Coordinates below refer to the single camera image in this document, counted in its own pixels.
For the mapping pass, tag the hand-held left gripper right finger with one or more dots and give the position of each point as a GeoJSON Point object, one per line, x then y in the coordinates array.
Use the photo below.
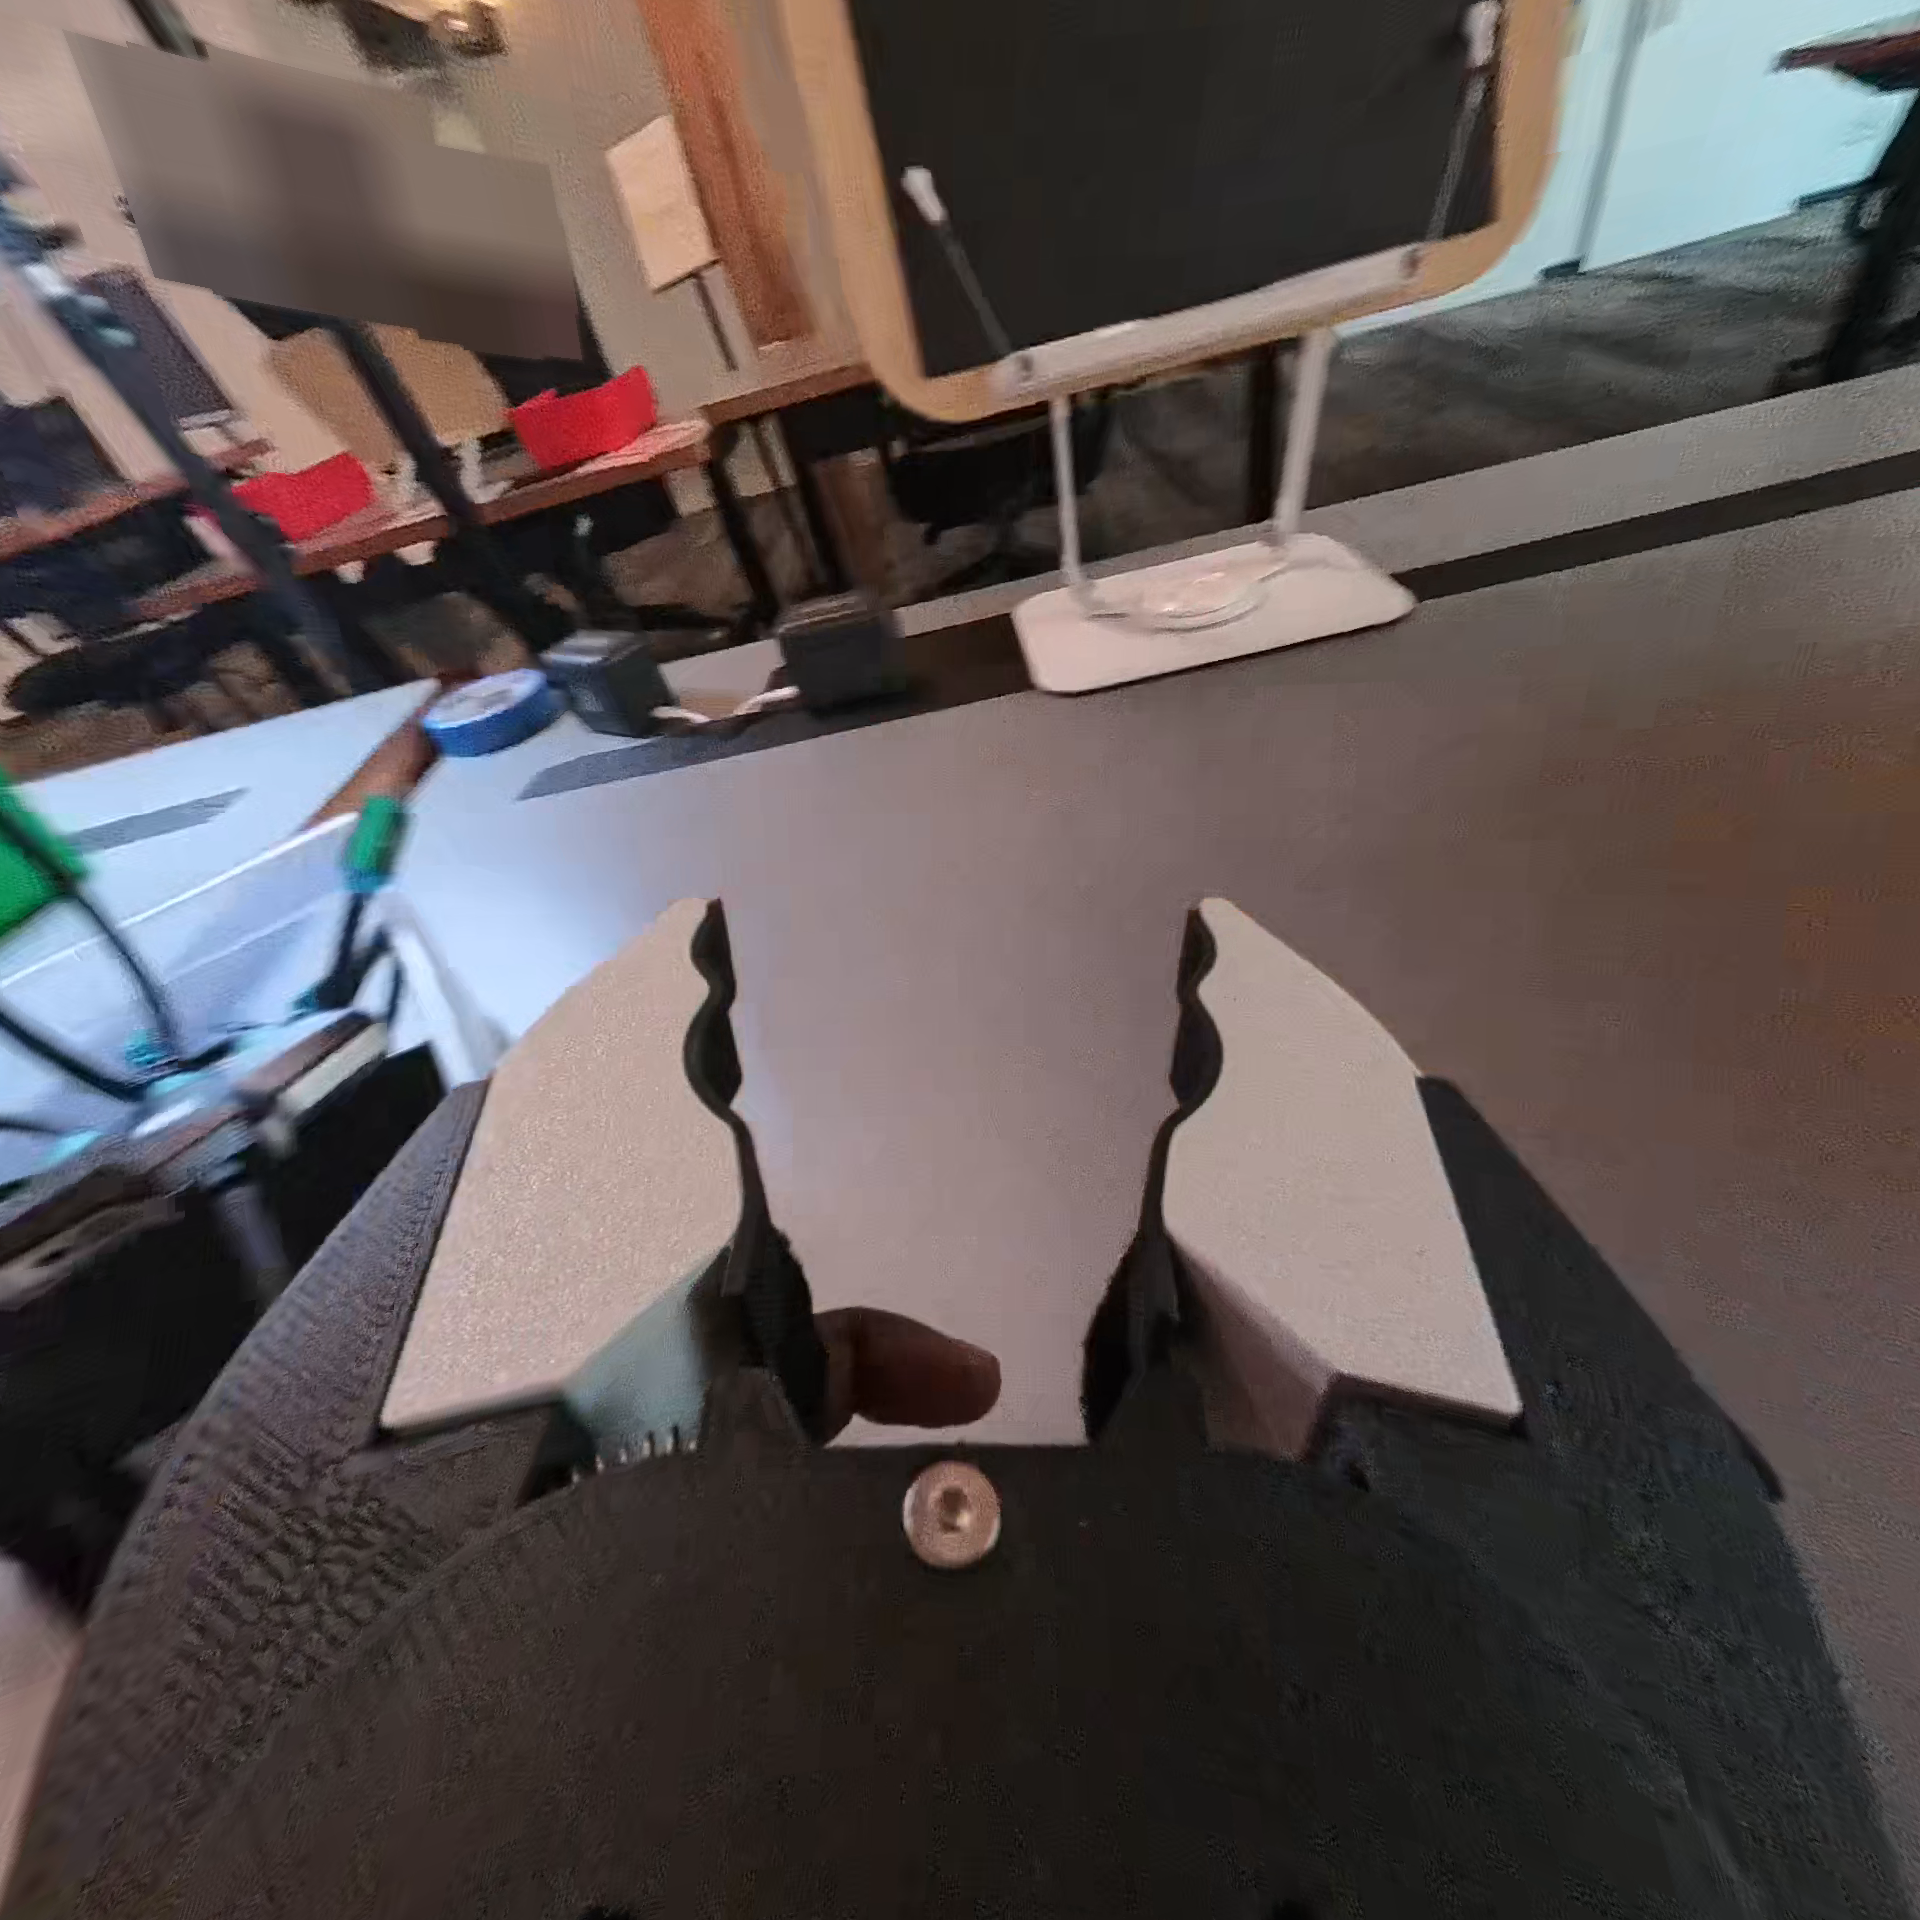
{"type": "Point", "coordinates": [1337, 1201]}

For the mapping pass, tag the blue tape roll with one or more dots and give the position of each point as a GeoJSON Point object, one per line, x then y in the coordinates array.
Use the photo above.
{"type": "Point", "coordinates": [489, 713]}

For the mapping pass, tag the small white sign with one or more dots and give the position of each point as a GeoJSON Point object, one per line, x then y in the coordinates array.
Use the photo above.
{"type": "Point", "coordinates": [662, 202]}

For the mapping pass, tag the small black charger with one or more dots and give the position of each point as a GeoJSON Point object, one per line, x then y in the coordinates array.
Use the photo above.
{"type": "Point", "coordinates": [610, 681]}

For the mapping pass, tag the black light stand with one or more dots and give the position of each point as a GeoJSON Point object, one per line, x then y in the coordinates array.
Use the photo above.
{"type": "Point", "coordinates": [196, 480]}

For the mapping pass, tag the person's left hand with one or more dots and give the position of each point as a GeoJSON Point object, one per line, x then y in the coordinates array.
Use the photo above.
{"type": "Point", "coordinates": [909, 1373]}

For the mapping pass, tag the plain wooden board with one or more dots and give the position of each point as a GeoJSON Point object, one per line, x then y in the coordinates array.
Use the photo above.
{"type": "Point", "coordinates": [436, 383]}

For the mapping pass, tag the clear plastic bin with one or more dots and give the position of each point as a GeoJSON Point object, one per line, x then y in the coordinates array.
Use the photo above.
{"type": "Point", "coordinates": [226, 901]}

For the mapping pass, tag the grey desk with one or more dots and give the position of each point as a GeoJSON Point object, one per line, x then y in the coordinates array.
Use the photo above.
{"type": "Point", "coordinates": [1500, 901]}

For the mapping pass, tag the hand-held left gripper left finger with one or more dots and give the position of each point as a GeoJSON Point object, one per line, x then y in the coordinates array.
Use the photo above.
{"type": "Point", "coordinates": [570, 1184]}

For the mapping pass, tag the wooden table black legs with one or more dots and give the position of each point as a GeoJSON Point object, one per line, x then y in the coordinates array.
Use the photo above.
{"type": "Point", "coordinates": [601, 458]}
{"type": "Point", "coordinates": [1861, 59]}

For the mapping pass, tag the red plastic bin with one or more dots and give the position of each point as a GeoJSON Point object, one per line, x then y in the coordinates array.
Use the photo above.
{"type": "Point", "coordinates": [586, 421]}
{"type": "Point", "coordinates": [307, 499]}

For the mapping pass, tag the green plastic bin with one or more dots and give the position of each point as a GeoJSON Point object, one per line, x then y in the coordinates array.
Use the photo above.
{"type": "Point", "coordinates": [34, 870]}

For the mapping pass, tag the black pole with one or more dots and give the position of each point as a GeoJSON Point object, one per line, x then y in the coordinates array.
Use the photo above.
{"type": "Point", "coordinates": [436, 480]}

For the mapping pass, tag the wooden post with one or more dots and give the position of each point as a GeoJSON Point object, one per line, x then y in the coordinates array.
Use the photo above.
{"type": "Point", "coordinates": [734, 182]}

